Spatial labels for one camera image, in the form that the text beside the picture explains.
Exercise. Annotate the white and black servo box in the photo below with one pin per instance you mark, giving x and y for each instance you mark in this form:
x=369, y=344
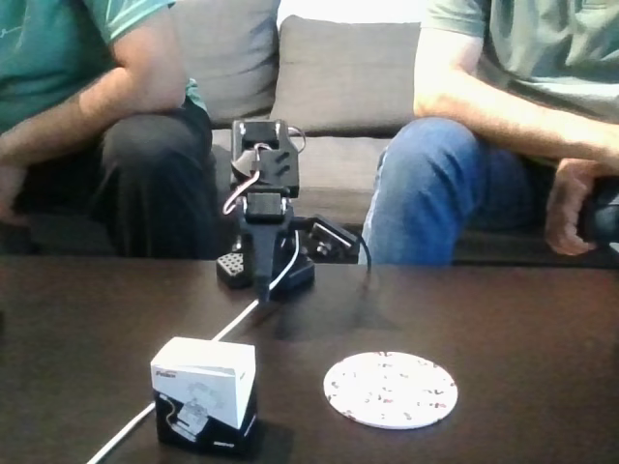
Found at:
x=203, y=377

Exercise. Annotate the black handheld device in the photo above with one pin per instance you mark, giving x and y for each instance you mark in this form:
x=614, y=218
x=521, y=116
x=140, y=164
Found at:
x=602, y=208

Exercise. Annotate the person's left hand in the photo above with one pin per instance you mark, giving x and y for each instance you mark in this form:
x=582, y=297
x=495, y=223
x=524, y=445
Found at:
x=566, y=208
x=10, y=186

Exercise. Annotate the grey sofa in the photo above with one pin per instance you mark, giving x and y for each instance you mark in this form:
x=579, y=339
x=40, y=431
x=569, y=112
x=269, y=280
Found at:
x=333, y=183

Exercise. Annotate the person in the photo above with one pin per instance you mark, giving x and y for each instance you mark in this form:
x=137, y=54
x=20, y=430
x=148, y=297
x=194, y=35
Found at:
x=48, y=48
x=435, y=193

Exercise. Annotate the round white patterned coaster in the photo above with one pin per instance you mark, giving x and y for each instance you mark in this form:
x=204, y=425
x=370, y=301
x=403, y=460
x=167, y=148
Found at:
x=392, y=391

